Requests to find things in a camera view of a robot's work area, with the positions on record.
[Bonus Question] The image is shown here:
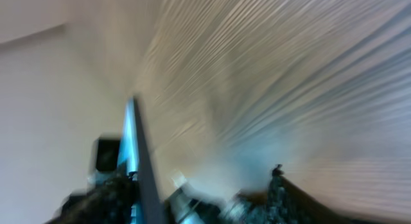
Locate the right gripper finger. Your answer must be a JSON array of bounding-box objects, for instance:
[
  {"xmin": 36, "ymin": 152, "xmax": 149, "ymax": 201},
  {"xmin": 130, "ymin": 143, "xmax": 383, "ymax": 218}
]
[{"xmin": 231, "ymin": 164, "xmax": 375, "ymax": 224}]

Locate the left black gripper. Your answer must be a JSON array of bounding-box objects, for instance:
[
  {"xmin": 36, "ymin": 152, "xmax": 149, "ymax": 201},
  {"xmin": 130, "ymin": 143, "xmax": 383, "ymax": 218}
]
[{"xmin": 46, "ymin": 135, "xmax": 138, "ymax": 224}]

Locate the blue Galaxy smartphone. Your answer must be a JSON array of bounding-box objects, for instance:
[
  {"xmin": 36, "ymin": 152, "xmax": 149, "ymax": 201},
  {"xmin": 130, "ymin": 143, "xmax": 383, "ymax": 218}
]
[{"xmin": 118, "ymin": 96, "xmax": 168, "ymax": 224}]

